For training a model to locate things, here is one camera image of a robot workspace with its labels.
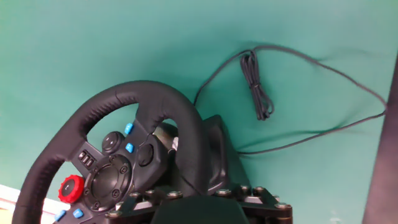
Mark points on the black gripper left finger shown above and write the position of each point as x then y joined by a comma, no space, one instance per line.
136,211

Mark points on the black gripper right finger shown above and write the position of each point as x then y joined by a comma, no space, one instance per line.
267,211

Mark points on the black racing steering wheel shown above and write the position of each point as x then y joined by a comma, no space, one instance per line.
105,183

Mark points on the green table mat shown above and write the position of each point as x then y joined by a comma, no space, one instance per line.
93,46

